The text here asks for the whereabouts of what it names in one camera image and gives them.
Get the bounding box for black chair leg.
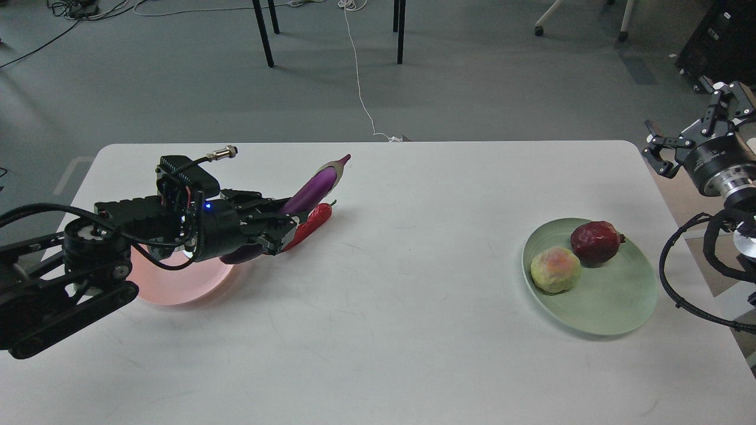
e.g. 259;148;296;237
392;0;407;65
253;0;280;68

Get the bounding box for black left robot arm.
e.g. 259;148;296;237
1;146;309;359

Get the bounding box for black floor cables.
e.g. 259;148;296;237
0;0;145;69

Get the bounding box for white office chair base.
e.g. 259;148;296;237
532;1;639;44

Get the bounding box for green plate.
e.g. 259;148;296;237
521;218;659;337

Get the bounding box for red chili pepper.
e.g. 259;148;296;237
282;200;337;252

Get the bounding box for white floor cable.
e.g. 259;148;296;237
132;0;403;142

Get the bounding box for black equipment case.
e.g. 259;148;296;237
675;1;755;89

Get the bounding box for yellow green peach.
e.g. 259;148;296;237
529;247;582;293

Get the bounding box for black chair leg right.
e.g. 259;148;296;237
392;0;407;65

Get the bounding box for black chair leg left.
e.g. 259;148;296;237
253;0;280;68

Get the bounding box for purple eggplant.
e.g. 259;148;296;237
220;154;351;264

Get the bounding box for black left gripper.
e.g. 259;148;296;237
193;190;299;261

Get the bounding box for dark red pomegranate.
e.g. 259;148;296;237
570;221;625;266

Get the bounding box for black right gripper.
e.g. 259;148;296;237
641;81;755;197

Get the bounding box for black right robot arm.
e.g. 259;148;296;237
642;81;755;334

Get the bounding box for pink plate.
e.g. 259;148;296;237
129;249;234;306

